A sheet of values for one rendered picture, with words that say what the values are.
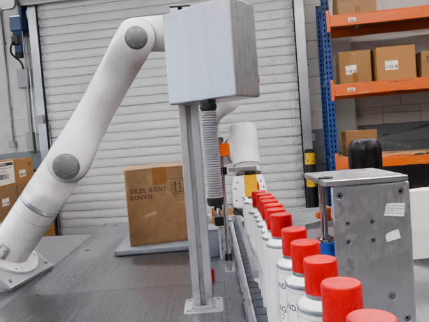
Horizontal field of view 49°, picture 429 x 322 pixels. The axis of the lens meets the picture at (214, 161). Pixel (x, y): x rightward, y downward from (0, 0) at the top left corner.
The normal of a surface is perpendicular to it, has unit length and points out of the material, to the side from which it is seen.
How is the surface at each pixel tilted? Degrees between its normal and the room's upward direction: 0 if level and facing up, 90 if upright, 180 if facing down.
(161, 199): 90
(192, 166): 90
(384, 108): 90
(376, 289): 90
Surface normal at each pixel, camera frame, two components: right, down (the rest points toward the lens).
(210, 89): -0.57, 0.09
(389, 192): 0.00, 0.05
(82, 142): 0.46, -0.08
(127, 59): -0.20, 0.77
